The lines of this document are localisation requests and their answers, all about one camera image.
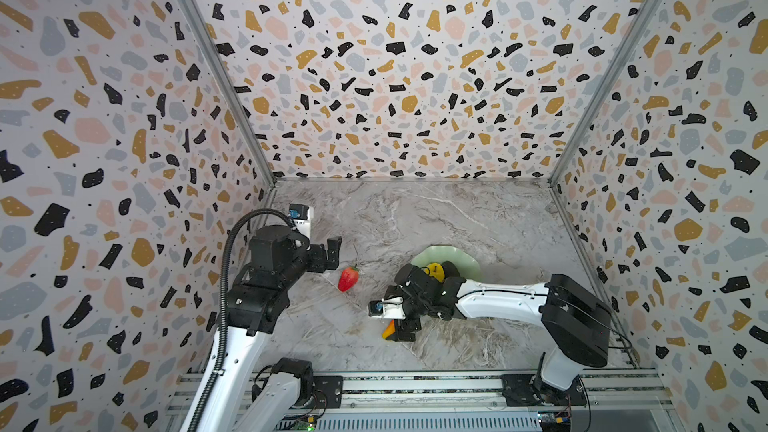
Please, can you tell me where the red yellow fake mango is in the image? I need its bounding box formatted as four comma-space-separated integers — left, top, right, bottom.
382, 320, 396, 340

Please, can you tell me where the yellow fake bell pepper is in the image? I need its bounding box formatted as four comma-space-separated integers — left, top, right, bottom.
423, 263, 445, 283

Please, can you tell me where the red fake strawberry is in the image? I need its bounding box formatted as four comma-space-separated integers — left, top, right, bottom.
337, 266, 360, 292

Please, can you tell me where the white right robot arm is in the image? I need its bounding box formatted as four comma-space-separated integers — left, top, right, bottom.
368, 261, 614, 406

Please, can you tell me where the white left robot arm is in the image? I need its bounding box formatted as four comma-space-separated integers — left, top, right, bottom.
181, 204, 342, 431

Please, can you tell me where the green wavy fruit bowl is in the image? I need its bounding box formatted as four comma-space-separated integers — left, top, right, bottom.
411, 245, 482, 281

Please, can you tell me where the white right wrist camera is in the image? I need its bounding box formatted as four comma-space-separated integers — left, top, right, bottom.
368, 297, 406, 320

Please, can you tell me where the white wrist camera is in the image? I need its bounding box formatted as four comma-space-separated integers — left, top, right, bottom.
368, 297, 406, 320
289, 203, 314, 238

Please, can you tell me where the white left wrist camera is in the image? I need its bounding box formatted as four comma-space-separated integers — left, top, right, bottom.
289, 203, 314, 238

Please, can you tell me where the black corrugated cable conduit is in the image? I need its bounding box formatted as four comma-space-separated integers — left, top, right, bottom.
185, 208, 295, 432

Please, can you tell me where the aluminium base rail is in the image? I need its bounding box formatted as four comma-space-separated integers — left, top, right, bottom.
198, 369, 684, 431

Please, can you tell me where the aluminium corner post left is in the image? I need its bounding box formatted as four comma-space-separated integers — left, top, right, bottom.
178, 0, 276, 189

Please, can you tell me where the aluminium corner post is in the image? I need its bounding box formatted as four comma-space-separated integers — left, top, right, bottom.
548, 0, 663, 190
178, 0, 276, 189

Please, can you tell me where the aluminium corner post right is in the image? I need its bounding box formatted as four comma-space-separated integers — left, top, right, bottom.
548, 0, 663, 190

